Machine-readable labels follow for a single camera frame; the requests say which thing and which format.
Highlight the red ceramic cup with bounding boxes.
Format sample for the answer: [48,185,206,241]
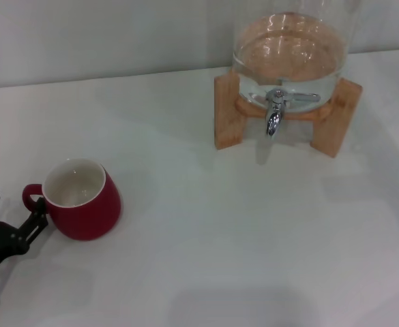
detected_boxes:
[22,157,122,241]

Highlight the chrome faucet tap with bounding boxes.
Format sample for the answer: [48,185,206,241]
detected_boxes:
[248,89,321,140]

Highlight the glass water dispenser jar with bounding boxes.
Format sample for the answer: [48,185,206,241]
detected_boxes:
[231,0,352,113]

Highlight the wooden dispenser stand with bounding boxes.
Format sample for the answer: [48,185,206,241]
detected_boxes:
[213,69,363,159]

